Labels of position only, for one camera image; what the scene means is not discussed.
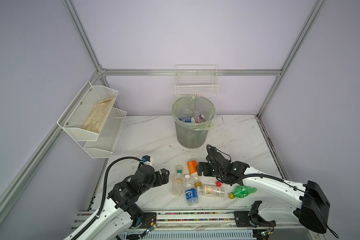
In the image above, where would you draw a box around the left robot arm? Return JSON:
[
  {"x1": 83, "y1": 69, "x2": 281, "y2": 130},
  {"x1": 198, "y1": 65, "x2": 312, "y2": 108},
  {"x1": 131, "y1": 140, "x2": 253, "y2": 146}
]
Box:
[{"x1": 66, "y1": 163, "x2": 170, "y2": 240}]

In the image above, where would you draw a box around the white wire wall basket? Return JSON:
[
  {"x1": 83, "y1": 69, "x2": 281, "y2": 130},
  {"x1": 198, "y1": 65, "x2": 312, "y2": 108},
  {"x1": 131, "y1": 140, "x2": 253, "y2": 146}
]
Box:
[{"x1": 175, "y1": 65, "x2": 220, "y2": 97}]

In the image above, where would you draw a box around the white mesh shelf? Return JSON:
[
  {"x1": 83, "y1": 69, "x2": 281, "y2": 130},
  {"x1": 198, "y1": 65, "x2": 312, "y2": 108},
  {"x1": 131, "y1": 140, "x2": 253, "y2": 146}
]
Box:
[
  {"x1": 57, "y1": 82, "x2": 118, "y2": 142},
  {"x1": 84, "y1": 108, "x2": 127, "y2": 159}
]

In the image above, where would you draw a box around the blue label water bottle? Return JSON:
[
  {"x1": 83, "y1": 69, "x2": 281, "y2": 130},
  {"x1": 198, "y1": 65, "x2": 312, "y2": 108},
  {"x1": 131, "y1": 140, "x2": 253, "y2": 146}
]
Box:
[{"x1": 180, "y1": 108, "x2": 200, "y2": 119}]

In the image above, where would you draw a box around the blue label front bottle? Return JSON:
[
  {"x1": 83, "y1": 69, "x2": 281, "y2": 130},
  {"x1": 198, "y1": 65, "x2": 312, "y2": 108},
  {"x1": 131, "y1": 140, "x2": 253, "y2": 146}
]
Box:
[{"x1": 184, "y1": 174, "x2": 199, "y2": 206}]

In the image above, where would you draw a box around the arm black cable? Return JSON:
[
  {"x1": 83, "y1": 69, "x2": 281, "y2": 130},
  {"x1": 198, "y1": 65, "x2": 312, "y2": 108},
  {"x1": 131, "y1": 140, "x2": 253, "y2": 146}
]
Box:
[
  {"x1": 70, "y1": 156, "x2": 143, "y2": 240},
  {"x1": 206, "y1": 144, "x2": 340, "y2": 239}
]

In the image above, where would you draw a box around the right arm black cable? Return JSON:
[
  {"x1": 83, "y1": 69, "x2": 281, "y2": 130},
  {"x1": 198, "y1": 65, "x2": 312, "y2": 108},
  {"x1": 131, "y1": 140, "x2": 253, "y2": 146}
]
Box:
[{"x1": 206, "y1": 144, "x2": 340, "y2": 239}]

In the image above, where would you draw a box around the orange label bottle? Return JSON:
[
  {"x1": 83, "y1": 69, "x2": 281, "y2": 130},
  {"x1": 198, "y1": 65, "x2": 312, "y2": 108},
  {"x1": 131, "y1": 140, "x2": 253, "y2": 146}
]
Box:
[{"x1": 187, "y1": 160, "x2": 200, "y2": 183}]

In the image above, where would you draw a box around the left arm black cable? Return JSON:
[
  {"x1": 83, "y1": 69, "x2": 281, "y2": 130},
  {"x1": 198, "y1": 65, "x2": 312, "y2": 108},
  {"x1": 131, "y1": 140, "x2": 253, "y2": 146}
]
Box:
[{"x1": 70, "y1": 156, "x2": 143, "y2": 240}]

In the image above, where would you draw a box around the grey mesh waste bin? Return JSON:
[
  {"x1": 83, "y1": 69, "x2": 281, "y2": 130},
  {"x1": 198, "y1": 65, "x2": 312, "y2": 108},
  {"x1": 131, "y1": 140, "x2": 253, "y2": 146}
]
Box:
[{"x1": 172, "y1": 97, "x2": 216, "y2": 149}]

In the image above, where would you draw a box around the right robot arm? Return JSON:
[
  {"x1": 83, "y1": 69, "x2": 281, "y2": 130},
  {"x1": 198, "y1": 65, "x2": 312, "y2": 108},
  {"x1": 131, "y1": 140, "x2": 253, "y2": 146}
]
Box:
[{"x1": 193, "y1": 145, "x2": 330, "y2": 234}]

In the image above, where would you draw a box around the aluminium front rail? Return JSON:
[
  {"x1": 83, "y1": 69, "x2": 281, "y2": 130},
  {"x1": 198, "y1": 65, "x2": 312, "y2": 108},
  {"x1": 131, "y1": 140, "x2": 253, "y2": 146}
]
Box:
[{"x1": 67, "y1": 210, "x2": 324, "y2": 240}]

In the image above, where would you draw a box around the upper white mesh shelf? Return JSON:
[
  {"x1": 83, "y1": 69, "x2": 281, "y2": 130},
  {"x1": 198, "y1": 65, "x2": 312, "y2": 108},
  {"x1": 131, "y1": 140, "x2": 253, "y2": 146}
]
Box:
[{"x1": 57, "y1": 82, "x2": 118, "y2": 142}]

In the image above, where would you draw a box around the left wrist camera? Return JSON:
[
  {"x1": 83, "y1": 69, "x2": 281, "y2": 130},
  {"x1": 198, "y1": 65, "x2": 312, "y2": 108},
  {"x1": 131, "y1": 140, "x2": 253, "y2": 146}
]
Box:
[{"x1": 142, "y1": 155, "x2": 153, "y2": 167}]

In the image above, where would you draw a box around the lower white mesh shelf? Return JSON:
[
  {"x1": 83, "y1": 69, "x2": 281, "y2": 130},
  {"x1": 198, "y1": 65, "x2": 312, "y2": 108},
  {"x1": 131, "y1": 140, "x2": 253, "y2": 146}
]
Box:
[{"x1": 84, "y1": 108, "x2": 127, "y2": 159}]

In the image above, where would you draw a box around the green plastic bin liner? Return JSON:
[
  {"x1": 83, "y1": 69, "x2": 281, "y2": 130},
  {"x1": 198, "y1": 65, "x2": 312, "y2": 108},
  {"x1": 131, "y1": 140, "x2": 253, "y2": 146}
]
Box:
[{"x1": 172, "y1": 97, "x2": 216, "y2": 131}]

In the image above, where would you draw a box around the pepsi blue label bottle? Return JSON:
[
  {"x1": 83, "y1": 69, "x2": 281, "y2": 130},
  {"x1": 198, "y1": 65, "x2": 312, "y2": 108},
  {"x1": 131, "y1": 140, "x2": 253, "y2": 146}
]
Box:
[{"x1": 179, "y1": 116, "x2": 196, "y2": 124}]

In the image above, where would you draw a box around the yellow cap clear bottle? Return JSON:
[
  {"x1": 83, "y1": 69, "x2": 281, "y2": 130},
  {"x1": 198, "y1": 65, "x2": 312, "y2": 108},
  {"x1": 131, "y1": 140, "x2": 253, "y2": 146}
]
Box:
[{"x1": 195, "y1": 182, "x2": 225, "y2": 198}]

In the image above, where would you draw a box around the beige cloth in shelf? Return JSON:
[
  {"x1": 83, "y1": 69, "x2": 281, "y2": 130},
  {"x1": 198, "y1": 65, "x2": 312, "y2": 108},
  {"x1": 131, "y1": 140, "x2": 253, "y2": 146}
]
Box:
[{"x1": 82, "y1": 97, "x2": 116, "y2": 134}]

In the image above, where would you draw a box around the green cap clear bottle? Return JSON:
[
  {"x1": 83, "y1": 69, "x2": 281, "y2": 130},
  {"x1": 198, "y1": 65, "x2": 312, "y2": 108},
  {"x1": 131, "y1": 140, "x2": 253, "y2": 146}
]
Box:
[{"x1": 172, "y1": 165, "x2": 184, "y2": 196}]

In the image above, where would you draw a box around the green soda bottle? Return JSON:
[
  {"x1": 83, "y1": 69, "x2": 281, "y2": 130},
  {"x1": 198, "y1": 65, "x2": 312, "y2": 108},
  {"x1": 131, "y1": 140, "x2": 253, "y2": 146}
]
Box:
[{"x1": 229, "y1": 185, "x2": 257, "y2": 200}]

